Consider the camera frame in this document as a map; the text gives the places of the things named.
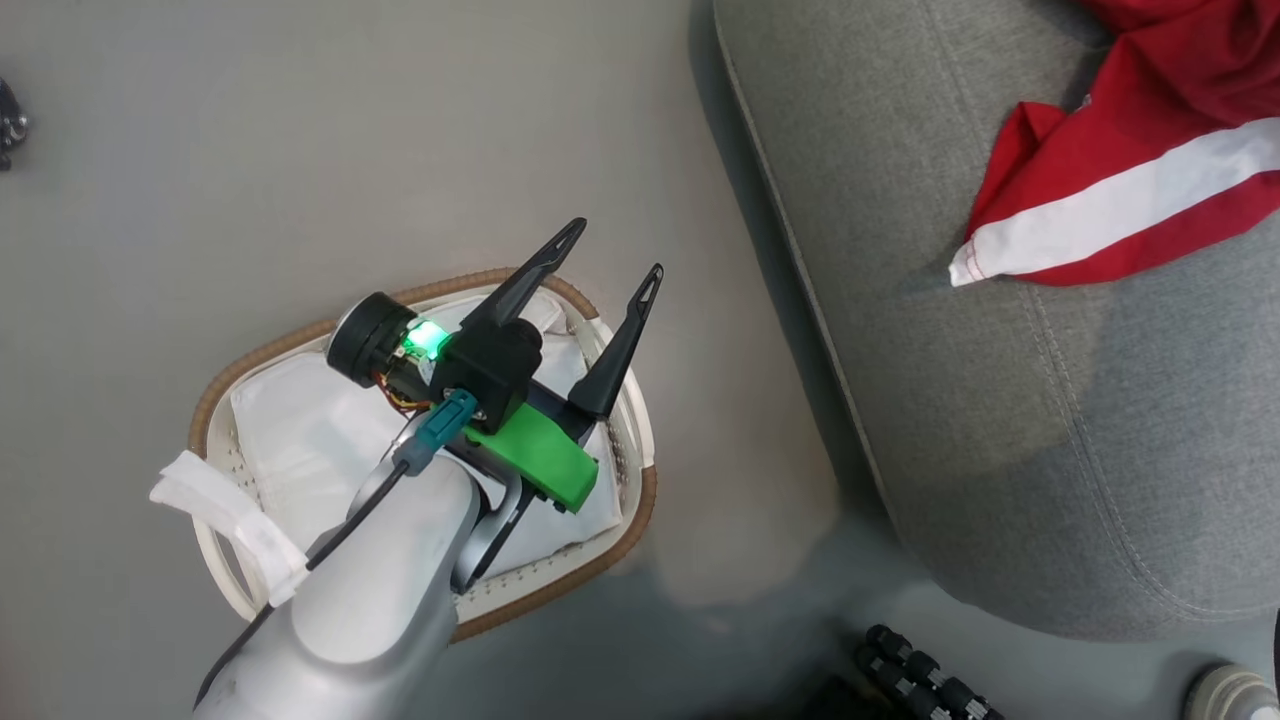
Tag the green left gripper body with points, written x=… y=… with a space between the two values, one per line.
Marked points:
x=540 y=455

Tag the white fabric basket liner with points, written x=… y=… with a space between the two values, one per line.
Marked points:
x=310 y=430

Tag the white round robot wheel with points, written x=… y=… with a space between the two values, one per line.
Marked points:
x=1235 y=695

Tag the grey fabric sofa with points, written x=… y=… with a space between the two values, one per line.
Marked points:
x=1000 y=350

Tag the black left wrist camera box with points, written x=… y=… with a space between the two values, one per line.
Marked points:
x=490 y=365

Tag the red and white garment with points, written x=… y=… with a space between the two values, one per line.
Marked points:
x=1130 y=200

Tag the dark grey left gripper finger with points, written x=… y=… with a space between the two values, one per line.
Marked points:
x=525 y=285
x=620 y=350

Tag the black metal object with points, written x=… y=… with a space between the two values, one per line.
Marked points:
x=10 y=125

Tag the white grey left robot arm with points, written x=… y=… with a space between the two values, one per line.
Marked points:
x=370 y=600

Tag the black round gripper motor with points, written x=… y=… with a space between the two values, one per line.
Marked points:
x=362 y=338

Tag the wicker rim laundry basket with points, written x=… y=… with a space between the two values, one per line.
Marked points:
x=640 y=520

